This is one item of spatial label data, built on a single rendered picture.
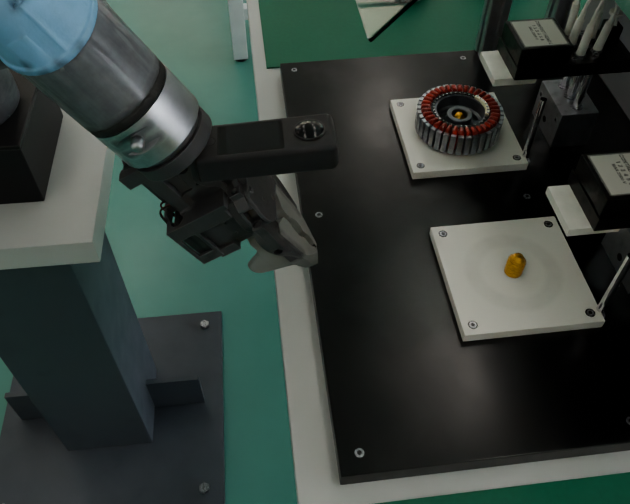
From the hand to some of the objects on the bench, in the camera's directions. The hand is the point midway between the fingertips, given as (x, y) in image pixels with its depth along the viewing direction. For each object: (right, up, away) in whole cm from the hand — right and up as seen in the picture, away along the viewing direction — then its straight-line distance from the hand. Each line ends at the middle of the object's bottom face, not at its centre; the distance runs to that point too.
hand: (315, 251), depth 65 cm
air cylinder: (+36, -2, +8) cm, 37 cm away
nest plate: (+22, -3, +7) cm, 23 cm away
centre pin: (+22, -2, +6) cm, 23 cm away
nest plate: (+19, +16, +23) cm, 33 cm away
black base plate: (+22, +5, +17) cm, 28 cm away
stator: (+19, +16, +22) cm, 33 cm away
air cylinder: (+33, +17, +24) cm, 44 cm away
